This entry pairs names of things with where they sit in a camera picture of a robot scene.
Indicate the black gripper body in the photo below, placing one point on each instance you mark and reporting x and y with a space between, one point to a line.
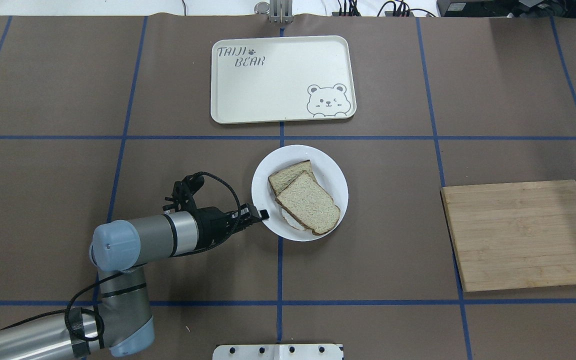
211 227

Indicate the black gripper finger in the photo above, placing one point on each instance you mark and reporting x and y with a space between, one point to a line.
249 214

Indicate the bread slice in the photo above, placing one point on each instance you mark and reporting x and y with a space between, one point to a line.
309 204
281 179

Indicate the white round plate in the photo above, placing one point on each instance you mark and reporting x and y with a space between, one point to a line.
328 175

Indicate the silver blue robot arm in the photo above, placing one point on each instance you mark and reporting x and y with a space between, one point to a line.
122 321

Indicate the fried egg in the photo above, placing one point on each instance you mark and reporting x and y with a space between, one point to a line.
292 222

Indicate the cream bear serving tray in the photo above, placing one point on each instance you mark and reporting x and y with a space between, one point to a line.
282 79

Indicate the black power strip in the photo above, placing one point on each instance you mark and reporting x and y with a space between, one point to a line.
382 8

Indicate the bamboo cutting board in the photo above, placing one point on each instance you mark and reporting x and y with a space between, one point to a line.
516 235

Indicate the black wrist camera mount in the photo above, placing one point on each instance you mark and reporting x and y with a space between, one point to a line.
182 195

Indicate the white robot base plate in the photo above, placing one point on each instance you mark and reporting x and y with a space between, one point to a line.
299 351

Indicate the aluminium frame post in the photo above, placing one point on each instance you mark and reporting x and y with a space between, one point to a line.
277 11

